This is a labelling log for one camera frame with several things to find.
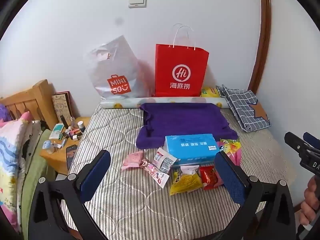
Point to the black tube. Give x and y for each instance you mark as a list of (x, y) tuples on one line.
[(63, 121)]

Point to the colourful printed quilt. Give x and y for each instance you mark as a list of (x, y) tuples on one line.
[(10, 155)]

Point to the green blanket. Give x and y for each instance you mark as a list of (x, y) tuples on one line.
[(32, 180)]

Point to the white red-edged snack packet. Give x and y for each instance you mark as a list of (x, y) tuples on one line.
[(165, 161)]

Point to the person's right hand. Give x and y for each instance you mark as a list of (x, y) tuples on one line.
[(310, 200)]

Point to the wooden nightstand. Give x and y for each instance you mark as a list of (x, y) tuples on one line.
[(55, 158)]

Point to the blue plaid fabric bag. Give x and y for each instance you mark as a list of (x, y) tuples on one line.
[(242, 105)]

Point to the red snack packet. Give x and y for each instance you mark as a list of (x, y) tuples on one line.
[(210, 177)]

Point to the purple towel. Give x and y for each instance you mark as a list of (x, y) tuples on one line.
[(180, 120)]

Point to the blue tissue pack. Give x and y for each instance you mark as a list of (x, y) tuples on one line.
[(190, 147)]

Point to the wooden headboard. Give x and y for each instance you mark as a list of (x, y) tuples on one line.
[(32, 97)]

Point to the black smartphone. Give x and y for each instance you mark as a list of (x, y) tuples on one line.
[(71, 155)]

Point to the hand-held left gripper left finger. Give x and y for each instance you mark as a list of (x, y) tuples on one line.
[(96, 177)]

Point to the white light switch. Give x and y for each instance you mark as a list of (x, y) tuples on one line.
[(137, 1)]

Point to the striped mattress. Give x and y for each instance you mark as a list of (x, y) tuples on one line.
[(112, 140)]

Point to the pink snack packet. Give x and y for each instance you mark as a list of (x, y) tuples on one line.
[(132, 160)]

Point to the cluster of small cosmetic bottles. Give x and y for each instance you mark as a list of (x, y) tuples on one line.
[(72, 133)]

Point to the teal white box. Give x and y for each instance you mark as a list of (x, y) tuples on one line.
[(56, 130)]

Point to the red paper bag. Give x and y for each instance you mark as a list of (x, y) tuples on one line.
[(180, 60)]

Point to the white plastic shopping bag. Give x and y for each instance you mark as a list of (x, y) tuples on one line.
[(117, 65)]

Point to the brown wooden door frame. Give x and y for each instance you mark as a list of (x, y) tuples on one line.
[(265, 30)]

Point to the patterned notebook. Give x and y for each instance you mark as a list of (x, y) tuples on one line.
[(61, 105)]

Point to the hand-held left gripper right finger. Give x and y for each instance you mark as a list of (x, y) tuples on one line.
[(231, 180)]

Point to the yellow snack bag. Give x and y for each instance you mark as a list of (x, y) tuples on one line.
[(210, 92)]

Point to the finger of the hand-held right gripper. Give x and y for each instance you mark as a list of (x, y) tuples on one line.
[(292, 141), (311, 138)]

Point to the long pink white candy packet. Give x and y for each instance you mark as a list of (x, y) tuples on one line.
[(156, 173)]

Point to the printed wrapping paper roll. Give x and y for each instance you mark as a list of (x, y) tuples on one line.
[(120, 103)]

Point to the white jar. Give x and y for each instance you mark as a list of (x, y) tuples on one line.
[(80, 125)]

